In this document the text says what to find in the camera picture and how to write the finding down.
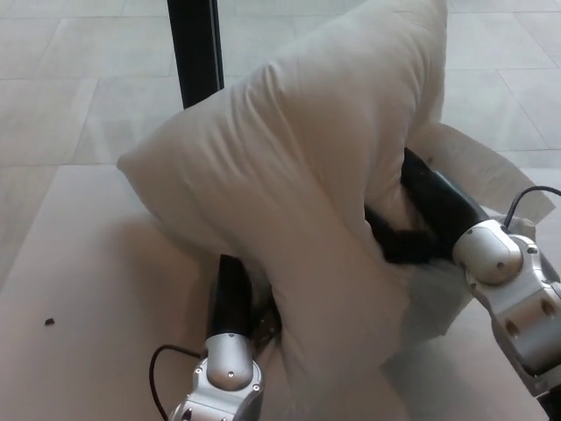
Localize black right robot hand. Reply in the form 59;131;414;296
363;146;490;267

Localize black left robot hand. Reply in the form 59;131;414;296
208;253;282;352

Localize white square pillow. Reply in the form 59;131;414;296
116;0;477;421

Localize white paper towel sheet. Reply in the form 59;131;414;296
431;122;556;233

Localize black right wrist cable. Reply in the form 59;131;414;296
502;185;561;230

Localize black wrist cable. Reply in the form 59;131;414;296
502;185;561;230
147;345;208;421

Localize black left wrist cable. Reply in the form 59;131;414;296
147;345;208;421

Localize black vertical post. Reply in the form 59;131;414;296
166;0;226;111

